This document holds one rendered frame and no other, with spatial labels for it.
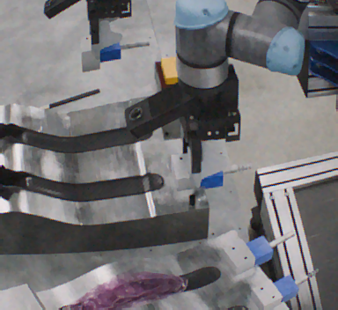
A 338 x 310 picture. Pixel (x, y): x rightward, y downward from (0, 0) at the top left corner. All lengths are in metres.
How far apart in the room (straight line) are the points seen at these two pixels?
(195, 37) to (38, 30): 0.78
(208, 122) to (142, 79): 0.44
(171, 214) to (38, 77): 0.52
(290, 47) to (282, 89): 1.73
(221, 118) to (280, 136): 1.43
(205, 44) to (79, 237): 0.42
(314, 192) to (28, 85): 0.93
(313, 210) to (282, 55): 1.16
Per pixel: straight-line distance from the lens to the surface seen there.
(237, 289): 1.31
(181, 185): 1.39
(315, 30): 1.66
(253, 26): 1.14
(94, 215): 1.37
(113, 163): 1.44
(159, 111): 1.27
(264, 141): 2.68
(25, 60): 1.80
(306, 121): 2.76
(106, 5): 1.46
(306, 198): 2.27
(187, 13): 1.14
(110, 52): 1.55
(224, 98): 1.27
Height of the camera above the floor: 1.96
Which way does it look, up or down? 47 degrees down
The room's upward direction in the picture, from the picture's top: 2 degrees counter-clockwise
